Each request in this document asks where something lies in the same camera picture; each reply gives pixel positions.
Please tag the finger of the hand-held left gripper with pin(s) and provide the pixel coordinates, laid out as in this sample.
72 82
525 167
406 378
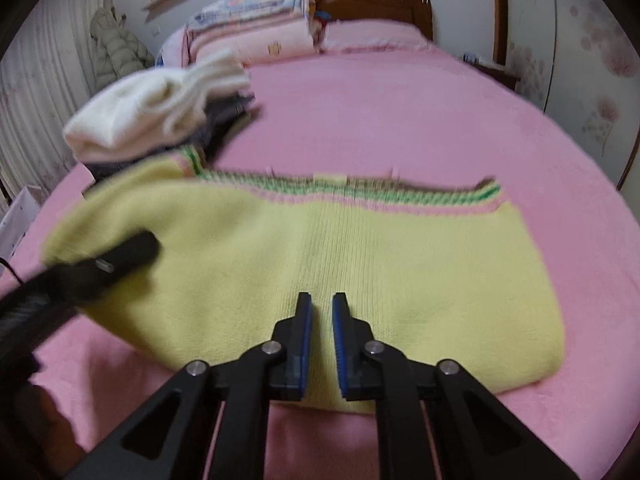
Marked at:
120 257

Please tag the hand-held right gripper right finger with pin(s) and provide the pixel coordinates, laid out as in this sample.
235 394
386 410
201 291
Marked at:
341 345

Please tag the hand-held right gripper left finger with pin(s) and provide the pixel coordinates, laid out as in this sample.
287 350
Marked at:
306 340

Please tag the yellow knit cardigan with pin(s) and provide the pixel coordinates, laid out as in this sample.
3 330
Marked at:
400 270

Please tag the stack of folded clothes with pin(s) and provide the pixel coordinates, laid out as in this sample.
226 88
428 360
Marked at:
130 110

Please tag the grey folded garment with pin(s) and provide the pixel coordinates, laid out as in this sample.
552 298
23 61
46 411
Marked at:
225 110

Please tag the white patterned curtain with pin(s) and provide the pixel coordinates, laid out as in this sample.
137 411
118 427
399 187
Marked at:
45 85

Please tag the olive puffer jacket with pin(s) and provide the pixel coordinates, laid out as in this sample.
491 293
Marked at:
117 50

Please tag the white cushion with blue print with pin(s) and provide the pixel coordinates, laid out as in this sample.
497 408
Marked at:
172 47

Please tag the pink bed blanket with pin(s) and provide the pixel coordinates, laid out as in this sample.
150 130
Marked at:
400 120

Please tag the pink folded quilt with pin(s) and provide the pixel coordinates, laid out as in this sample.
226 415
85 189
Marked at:
250 42

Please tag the floral folded quilt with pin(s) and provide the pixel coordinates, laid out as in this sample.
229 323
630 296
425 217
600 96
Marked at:
250 2

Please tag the pink pillow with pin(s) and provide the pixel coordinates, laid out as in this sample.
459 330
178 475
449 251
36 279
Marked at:
372 35

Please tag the wooden nightstand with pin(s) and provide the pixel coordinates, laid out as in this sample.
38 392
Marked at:
500 75

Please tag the small box on nightstand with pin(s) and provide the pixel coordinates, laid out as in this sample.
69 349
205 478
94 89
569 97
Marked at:
475 57

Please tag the wooden headboard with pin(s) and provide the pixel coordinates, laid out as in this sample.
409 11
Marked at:
375 2

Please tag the floral sliding wardrobe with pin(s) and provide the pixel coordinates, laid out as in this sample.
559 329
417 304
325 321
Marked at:
575 60

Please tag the wooden door frame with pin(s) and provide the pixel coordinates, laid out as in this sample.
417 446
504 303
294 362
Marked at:
499 10

